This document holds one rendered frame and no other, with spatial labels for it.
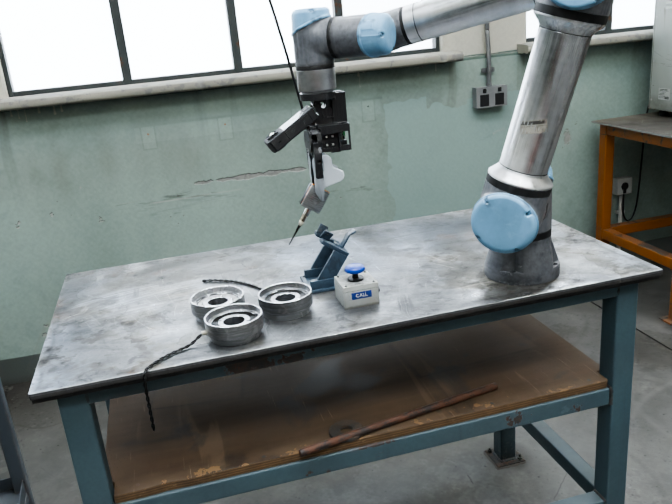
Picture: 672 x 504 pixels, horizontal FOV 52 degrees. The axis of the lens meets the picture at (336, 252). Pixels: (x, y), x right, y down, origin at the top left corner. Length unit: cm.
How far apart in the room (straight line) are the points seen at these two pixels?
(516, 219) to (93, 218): 203
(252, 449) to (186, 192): 167
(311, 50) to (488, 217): 45
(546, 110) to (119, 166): 200
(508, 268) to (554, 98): 38
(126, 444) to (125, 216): 155
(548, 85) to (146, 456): 101
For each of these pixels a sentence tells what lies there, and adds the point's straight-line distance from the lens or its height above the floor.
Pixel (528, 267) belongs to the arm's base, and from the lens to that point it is 139.
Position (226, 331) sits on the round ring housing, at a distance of 121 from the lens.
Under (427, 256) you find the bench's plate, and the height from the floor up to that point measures 80.
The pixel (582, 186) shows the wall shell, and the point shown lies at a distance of 352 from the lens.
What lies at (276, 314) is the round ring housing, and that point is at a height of 82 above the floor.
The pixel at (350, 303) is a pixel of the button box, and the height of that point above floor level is 81.
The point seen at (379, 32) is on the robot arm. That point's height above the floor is 130.
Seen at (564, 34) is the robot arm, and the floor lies 128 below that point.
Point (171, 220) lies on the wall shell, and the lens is 291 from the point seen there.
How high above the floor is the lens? 133
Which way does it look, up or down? 19 degrees down
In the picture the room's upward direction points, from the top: 5 degrees counter-clockwise
